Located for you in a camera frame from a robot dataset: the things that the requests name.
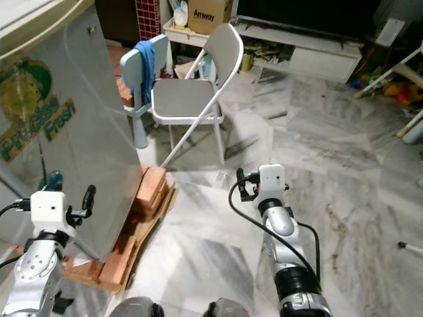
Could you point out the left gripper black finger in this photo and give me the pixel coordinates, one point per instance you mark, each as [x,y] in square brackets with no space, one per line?
[53,181]
[89,197]

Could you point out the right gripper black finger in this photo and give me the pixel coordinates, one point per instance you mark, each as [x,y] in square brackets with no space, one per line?
[240,176]

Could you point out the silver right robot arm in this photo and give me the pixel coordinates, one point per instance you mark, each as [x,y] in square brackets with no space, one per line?
[287,244]

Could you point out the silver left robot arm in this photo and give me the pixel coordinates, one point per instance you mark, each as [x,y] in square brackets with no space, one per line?
[36,274]

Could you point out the silver fridge with green sticker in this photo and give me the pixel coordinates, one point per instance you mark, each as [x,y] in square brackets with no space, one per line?
[79,99]

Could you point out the orange brick stack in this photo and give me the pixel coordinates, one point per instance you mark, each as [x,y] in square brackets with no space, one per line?
[151,191]

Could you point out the brown cardboard sheet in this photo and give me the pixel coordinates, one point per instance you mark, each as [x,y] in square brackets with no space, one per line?
[158,224]

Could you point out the grey white folding chair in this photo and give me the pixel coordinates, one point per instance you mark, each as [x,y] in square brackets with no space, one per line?
[185,99]

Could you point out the grey robot left leg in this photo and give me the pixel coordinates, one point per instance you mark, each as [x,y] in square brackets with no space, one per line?
[135,308]

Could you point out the grey robot leg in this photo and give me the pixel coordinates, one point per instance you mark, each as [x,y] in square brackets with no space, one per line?
[225,308]
[135,308]

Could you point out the grey robot right leg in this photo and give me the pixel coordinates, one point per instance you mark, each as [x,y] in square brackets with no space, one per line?
[225,308]

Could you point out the light blue plastic chair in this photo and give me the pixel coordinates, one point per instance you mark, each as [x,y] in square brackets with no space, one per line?
[131,66]

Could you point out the white television cabinet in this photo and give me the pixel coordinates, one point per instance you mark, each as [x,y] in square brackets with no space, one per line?
[317,61]

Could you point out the blue towel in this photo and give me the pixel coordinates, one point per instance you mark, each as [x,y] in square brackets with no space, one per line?
[147,69]

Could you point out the brown Amway cardboard box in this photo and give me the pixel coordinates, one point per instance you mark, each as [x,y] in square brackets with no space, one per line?
[209,16]

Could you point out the white pole with black tip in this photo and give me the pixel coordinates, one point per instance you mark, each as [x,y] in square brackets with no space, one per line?
[411,248]

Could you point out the black television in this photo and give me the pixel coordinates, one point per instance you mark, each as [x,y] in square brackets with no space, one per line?
[304,13]

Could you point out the colourful toys pile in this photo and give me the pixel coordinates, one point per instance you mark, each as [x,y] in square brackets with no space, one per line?
[396,89]

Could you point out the white rack leg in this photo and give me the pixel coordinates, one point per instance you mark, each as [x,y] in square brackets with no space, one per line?
[386,72]

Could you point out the red mosaic tile pillar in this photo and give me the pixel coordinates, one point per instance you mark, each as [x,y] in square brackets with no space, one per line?
[148,17]

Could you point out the grey white box device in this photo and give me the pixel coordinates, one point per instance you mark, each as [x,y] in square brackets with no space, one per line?
[390,32]

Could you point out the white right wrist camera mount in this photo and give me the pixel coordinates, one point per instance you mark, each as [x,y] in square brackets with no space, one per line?
[272,180]

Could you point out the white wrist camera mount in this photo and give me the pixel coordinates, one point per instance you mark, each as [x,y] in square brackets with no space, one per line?
[49,209]
[272,180]

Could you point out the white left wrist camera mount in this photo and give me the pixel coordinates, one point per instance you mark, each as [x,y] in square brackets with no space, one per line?
[49,209]

